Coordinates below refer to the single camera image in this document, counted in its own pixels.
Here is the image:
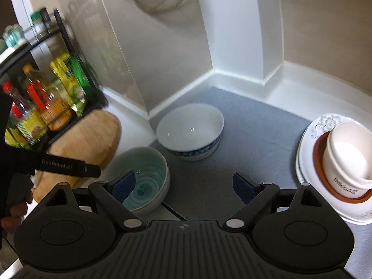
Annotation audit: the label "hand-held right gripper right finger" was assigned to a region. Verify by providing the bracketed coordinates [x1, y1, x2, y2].
[222, 172, 335, 232]

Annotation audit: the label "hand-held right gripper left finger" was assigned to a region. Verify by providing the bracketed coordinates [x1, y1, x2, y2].
[32, 171, 146, 232]

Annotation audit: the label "teal ribbed bowl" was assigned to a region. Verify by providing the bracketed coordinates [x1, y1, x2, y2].
[103, 147, 171, 211]

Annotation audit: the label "large white floral plate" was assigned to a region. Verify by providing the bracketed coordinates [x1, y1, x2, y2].
[296, 114, 372, 226]

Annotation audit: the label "white bowl with blue pattern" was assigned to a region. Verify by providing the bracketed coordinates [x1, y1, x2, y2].
[156, 103, 225, 161]

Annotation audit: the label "brown round plate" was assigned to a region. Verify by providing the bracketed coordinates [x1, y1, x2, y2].
[313, 132, 372, 204]

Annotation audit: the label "cream round bowl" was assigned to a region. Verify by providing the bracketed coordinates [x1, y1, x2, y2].
[322, 122, 372, 197]

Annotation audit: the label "person's left hand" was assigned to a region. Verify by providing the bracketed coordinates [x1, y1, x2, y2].
[0, 192, 34, 234]

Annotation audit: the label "wooden cutting board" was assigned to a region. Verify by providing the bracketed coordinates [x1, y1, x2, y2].
[33, 110, 123, 204]

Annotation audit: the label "grey counter mat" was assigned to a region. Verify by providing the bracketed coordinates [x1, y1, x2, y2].
[148, 86, 372, 279]

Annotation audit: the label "red-capped sauce bottle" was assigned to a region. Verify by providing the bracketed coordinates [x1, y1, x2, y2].
[3, 81, 49, 146]

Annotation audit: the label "yellow-capped oil bottle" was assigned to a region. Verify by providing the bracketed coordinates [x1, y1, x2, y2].
[22, 63, 74, 132]

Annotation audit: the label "yellow-green snack packet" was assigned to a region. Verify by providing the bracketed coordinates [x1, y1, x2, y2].
[49, 53, 91, 117]

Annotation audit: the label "teal cups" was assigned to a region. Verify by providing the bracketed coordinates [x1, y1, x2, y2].
[2, 25, 26, 48]

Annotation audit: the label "green-lidded spice jar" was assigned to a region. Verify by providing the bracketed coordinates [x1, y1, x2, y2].
[30, 8, 52, 33]

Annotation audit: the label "black wire rack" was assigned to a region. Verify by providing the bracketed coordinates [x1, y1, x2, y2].
[0, 8, 109, 153]

